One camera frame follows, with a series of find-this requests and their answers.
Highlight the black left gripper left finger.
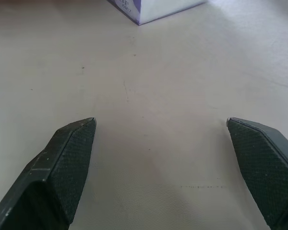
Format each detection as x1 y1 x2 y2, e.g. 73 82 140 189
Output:
0 117 97 230

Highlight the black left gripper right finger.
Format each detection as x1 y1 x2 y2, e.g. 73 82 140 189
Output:
226 117 288 230

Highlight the white and purple carton box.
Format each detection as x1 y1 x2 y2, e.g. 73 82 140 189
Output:
107 0 209 26

